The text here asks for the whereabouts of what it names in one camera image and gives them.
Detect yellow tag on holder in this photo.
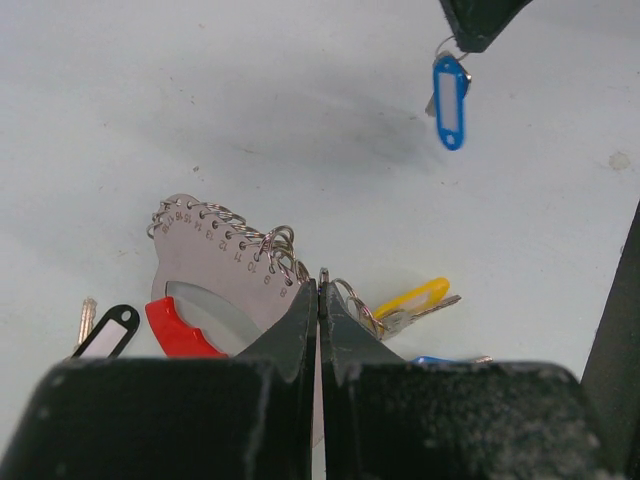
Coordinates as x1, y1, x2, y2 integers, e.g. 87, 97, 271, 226
370, 277, 462, 340

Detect red-handled metal key holder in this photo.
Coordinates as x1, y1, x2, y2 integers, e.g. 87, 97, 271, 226
145, 194, 310, 358

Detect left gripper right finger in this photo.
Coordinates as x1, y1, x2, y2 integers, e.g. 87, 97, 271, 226
319, 283, 621, 479

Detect blue tag on holder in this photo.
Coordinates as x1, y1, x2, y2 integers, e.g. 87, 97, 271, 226
409, 353, 494, 366

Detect key with black tag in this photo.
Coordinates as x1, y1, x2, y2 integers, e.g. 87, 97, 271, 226
71, 297, 140, 358

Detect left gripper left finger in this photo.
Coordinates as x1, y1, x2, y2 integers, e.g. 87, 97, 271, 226
1, 282, 318, 479

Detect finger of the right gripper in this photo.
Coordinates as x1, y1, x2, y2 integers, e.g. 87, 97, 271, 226
439, 0, 531, 53

